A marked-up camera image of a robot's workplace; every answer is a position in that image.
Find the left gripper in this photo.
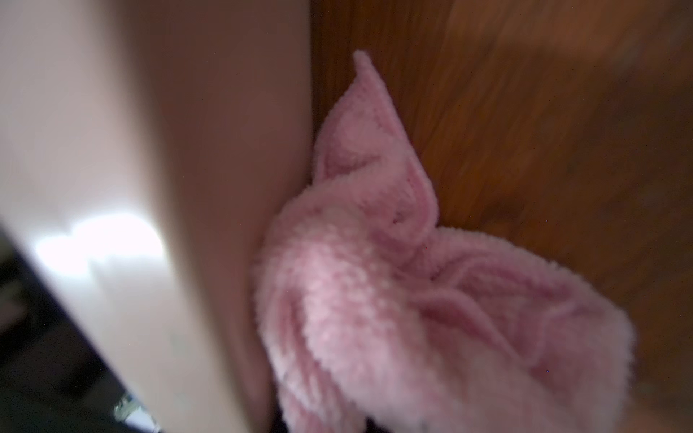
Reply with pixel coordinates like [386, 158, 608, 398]
[1, 236, 157, 432]

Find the pink eyeglass case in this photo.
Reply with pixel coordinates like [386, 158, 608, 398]
[1, 1, 312, 432]

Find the pink microfibre cloth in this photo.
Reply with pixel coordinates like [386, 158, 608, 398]
[256, 51, 633, 432]

